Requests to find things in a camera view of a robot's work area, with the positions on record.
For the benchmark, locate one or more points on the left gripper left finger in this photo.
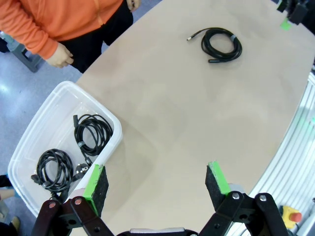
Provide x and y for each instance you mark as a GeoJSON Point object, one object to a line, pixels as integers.
{"type": "Point", "coordinates": [73, 216]}

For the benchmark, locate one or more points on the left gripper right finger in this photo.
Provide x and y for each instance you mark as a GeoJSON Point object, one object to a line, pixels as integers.
{"type": "Point", "coordinates": [246, 216]}

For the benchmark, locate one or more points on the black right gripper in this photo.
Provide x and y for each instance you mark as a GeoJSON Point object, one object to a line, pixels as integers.
{"type": "Point", "coordinates": [297, 11]}

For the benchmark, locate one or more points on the person's right forearm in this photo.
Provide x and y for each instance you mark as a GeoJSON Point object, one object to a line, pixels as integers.
{"type": "Point", "coordinates": [29, 34]}

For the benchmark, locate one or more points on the person's left hand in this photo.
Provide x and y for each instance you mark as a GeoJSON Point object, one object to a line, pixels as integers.
{"type": "Point", "coordinates": [134, 4]}

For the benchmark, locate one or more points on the person's right hand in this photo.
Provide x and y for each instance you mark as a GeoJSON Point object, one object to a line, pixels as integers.
{"type": "Point", "coordinates": [60, 57]}

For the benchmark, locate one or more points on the yellow emergency stop button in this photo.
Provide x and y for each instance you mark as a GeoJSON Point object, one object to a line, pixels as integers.
{"type": "Point", "coordinates": [290, 216]}

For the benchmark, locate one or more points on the seated person in black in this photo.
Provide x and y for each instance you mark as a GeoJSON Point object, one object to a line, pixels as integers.
{"type": "Point", "coordinates": [7, 228]}

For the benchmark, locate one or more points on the clear plastic storage container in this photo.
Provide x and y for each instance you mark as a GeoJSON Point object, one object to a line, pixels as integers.
{"type": "Point", "coordinates": [56, 108]}

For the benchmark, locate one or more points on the grey step stool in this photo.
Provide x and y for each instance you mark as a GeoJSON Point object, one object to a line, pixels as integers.
{"type": "Point", "coordinates": [29, 60]}

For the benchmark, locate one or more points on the person in orange hoodie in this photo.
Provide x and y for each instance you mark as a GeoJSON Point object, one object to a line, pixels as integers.
{"type": "Point", "coordinates": [73, 19]}

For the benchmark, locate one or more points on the aluminium profile frame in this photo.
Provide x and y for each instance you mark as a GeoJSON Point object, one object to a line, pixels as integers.
{"type": "Point", "coordinates": [295, 147]}

